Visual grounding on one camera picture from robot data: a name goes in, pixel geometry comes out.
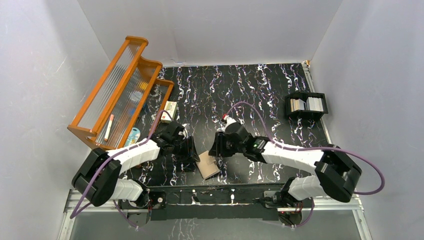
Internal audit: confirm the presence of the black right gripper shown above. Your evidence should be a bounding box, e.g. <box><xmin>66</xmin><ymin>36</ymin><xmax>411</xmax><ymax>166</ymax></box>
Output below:
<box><xmin>208</xmin><ymin>131</ymin><xmax>245</xmax><ymax>158</ymax></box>

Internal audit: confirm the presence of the beige leather card holder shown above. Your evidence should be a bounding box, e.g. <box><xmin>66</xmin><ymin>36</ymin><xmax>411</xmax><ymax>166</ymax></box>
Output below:
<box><xmin>195</xmin><ymin>151</ymin><xmax>220</xmax><ymax>180</ymax></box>

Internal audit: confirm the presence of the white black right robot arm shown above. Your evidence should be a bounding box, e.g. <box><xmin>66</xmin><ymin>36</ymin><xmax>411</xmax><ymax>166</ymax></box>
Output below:
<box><xmin>208</xmin><ymin>122</ymin><xmax>362</xmax><ymax>208</ymax></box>

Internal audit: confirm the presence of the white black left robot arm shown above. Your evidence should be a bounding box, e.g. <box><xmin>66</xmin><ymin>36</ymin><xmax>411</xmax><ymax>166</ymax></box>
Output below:
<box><xmin>71</xmin><ymin>121</ymin><xmax>198</xmax><ymax>208</ymax></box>

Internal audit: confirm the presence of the black card storage box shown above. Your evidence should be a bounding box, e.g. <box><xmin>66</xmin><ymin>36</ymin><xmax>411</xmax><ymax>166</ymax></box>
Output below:
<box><xmin>284</xmin><ymin>91</ymin><xmax>329</xmax><ymax>121</ymax></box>

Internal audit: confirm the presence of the cream box with red label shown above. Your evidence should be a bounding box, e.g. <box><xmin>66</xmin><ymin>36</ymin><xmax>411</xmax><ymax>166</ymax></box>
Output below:
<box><xmin>160</xmin><ymin>101</ymin><xmax>178</xmax><ymax>124</ymax></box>

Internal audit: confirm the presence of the teal item in blister pack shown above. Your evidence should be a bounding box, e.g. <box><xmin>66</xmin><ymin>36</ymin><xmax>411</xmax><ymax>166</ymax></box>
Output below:
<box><xmin>125</xmin><ymin>127</ymin><xmax>141</xmax><ymax>146</ymax></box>

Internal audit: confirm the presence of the blue grey eraser block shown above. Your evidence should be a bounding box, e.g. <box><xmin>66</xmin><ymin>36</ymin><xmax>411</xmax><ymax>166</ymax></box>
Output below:
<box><xmin>128</xmin><ymin>103</ymin><xmax>148</xmax><ymax>116</ymax></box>

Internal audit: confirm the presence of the orange wooden shelf rack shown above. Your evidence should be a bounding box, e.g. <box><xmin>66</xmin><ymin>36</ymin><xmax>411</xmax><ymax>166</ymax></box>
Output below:
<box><xmin>67</xmin><ymin>36</ymin><xmax>175</xmax><ymax>150</ymax></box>

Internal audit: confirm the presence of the yellow item on shelf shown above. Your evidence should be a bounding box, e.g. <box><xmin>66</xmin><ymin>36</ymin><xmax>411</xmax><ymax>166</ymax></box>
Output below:
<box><xmin>138</xmin><ymin>82</ymin><xmax>148</xmax><ymax>91</ymax></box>

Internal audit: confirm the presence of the white marker pen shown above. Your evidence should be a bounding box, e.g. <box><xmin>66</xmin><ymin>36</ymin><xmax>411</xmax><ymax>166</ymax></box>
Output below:
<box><xmin>103</xmin><ymin>114</ymin><xmax>114</xmax><ymax>142</ymax></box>

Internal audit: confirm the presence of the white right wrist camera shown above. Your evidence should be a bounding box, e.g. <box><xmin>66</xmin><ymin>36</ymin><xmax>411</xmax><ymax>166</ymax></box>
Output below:
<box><xmin>222</xmin><ymin>114</ymin><xmax>237</xmax><ymax>127</ymax></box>

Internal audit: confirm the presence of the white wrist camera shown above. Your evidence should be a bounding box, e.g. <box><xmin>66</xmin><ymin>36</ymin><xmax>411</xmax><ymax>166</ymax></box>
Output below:
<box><xmin>178</xmin><ymin>123</ymin><xmax>189</xmax><ymax>139</ymax></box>
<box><xmin>222</xmin><ymin>114</ymin><xmax>237</xmax><ymax>127</ymax></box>

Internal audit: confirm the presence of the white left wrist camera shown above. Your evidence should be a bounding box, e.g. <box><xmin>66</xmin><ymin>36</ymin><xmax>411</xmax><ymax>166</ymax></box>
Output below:
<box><xmin>178</xmin><ymin>123</ymin><xmax>189</xmax><ymax>139</ymax></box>

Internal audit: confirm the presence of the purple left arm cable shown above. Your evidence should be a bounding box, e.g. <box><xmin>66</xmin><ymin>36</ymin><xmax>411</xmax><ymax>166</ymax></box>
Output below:
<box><xmin>69</xmin><ymin>109</ymin><xmax>173</xmax><ymax>220</ymax></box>

